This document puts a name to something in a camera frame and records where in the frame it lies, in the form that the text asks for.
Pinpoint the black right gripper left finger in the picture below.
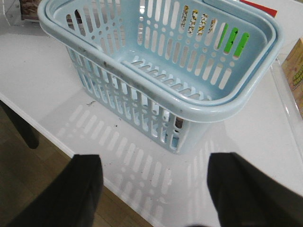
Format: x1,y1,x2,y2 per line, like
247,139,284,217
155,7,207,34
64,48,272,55
8,155,103,227

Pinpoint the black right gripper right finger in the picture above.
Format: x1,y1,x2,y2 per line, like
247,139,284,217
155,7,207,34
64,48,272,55
207,152,303,227

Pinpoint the light blue plastic basket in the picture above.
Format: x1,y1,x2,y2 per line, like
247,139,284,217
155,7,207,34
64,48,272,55
37,0,283,154

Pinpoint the black table leg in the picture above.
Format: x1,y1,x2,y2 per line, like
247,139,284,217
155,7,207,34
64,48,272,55
0,101,39,149

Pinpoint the clear acrylic shelf right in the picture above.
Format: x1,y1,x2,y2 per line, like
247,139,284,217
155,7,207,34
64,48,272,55
270,57,303,160

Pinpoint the orange snack box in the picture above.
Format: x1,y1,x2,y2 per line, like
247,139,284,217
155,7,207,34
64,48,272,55
282,37,303,117

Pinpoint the red flat package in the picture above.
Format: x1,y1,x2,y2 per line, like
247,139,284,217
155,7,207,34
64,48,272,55
240,0,277,17

